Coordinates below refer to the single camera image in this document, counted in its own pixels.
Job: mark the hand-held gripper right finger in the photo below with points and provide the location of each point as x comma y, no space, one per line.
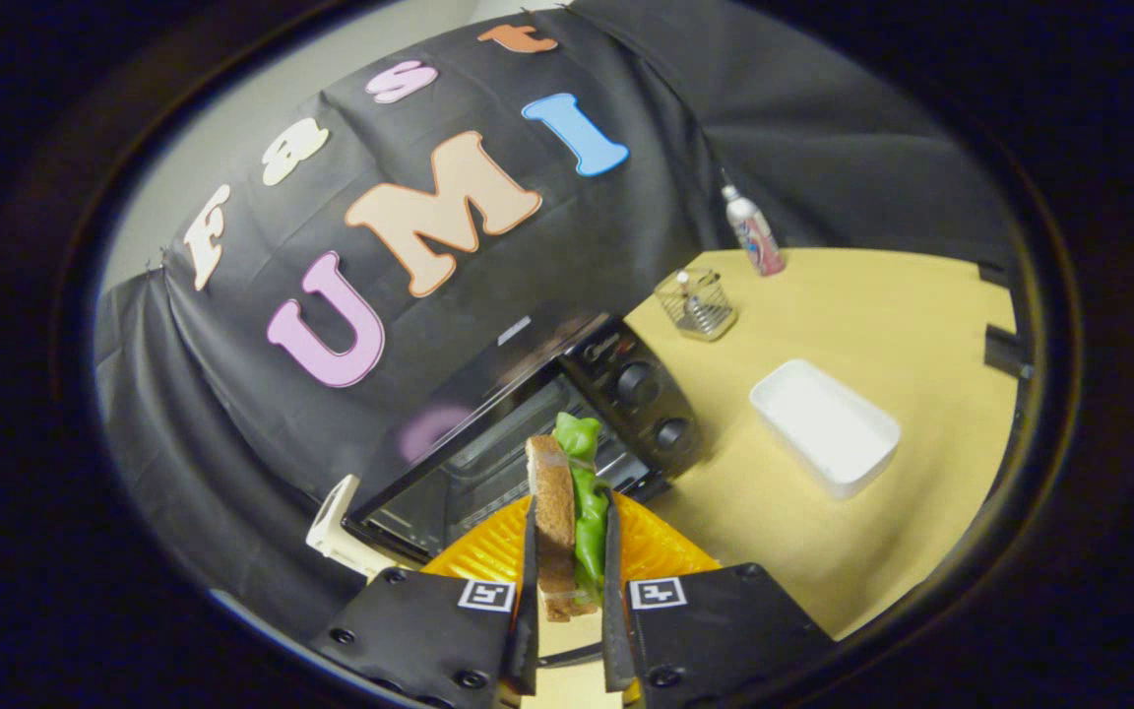
614,591

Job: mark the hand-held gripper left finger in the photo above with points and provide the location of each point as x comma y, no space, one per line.
526,591

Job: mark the bread and lettuce sandwich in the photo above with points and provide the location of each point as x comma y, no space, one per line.
555,512

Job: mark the black toaster oven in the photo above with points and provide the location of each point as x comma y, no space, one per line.
636,384

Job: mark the white pop-up toaster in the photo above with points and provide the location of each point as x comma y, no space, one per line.
336,532

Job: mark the white rectangular tray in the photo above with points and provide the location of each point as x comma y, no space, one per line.
823,423

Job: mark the white and pink spray bottle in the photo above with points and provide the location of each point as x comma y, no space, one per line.
756,236

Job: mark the black table clamp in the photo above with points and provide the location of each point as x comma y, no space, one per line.
995,274
1006,353

